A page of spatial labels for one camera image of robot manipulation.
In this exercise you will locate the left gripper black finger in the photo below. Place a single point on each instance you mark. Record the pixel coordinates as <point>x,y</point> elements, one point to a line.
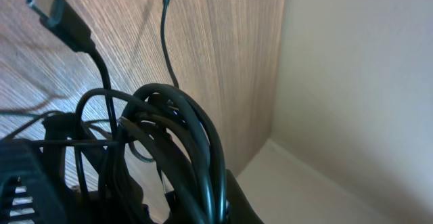
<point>239,210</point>

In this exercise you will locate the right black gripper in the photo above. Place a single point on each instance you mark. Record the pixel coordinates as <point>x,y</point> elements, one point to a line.
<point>118,198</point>

